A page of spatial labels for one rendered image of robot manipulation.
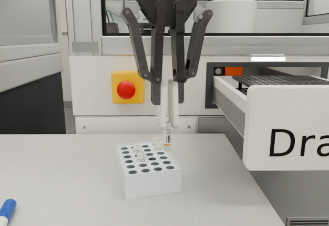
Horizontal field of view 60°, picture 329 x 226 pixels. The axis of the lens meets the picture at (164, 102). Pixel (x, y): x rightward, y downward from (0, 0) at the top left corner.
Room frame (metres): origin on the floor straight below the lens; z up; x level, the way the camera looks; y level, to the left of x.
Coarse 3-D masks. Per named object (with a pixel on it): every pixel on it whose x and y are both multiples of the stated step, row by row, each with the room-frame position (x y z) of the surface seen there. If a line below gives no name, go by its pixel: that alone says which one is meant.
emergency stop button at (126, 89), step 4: (120, 84) 0.61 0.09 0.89; (124, 84) 0.60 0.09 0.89; (128, 84) 0.60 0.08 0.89; (132, 84) 0.61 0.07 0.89; (120, 88) 0.60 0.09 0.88; (124, 88) 0.60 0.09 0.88; (128, 88) 0.60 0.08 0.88; (132, 88) 0.60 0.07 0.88; (120, 92) 0.60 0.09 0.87; (124, 92) 0.60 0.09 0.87; (128, 92) 0.60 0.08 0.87; (132, 92) 0.60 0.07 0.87; (120, 96) 0.61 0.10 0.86; (124, 96) 0.60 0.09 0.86; (128, 96) 0.60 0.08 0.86; (132, 96) 0.61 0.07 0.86
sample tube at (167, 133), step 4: (168, 124) 0.41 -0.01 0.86; (168, 128) 0.41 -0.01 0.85; (164, 132) 0.41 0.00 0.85; (168, 132) 0.41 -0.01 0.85; (164, 136) 0.41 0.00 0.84; (168, 136) 0.41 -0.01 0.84; (164, 140) 0.41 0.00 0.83; (168, 140) 0.41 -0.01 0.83; (164, 144) 0.41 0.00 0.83; (168, 144) 0.41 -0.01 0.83; (164, 148) 0.41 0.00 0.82; (168, 148) 0.41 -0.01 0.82
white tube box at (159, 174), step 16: (128, 144) 0.49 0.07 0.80; (144, 144) 0.49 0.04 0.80; (128, 160) 0.43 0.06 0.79; (144, 160) 0.43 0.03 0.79; (160, 160) 0.42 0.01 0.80; (128, 176) 0.37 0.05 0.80; (144, 176) 0.37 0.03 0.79; (160, 176) 0.38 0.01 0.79; (176, 176) 0.39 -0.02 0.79; (128, 192) 0.37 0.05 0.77; (144, 192) 0.37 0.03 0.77; (160, 192) 0.38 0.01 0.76; (176, 192) 0.39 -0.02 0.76
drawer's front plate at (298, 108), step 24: (264, 96) 0.34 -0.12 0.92; (288, 96) 0.34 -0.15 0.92; (312, 96) 0.34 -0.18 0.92; (264, 120) 0.34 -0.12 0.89; (288, 120) 0.34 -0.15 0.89; (312, 120) 0.34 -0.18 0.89; (264, 144) 0.34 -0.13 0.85; (288, 144) 0.34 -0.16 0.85; (312, 144) 0.34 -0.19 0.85; (264, 168) 0.34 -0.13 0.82; (288, 168) 0.34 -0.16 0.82; (312, 168) 0.34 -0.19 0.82
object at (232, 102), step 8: (216, 80) 0.65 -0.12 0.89; (224, 80) 0.69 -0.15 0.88; (232, 80) 0.69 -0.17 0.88; (328, 80) 0.62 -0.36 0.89; (216, 88) 0.64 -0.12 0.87; (224, 88) 0.57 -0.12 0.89; (232, 88) 0.52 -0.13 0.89; (216, 96) 0.63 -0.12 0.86; (224, 96) 0.55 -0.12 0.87; (232, 96) 0.50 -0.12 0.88; (240, 96) 0.45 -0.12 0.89; (216, 104) 0.64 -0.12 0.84; (224, 104) 0.55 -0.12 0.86; (232, 104) 0.49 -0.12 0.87; (240, 104) 0.45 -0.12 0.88; (224, 112) 0.55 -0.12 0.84; (232, 112) 0.49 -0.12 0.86; (240, 112) 0.44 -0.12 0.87; (232, 120) 0.48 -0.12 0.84; (240, 120) 0.43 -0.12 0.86; (240, 128) 0.43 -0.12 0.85
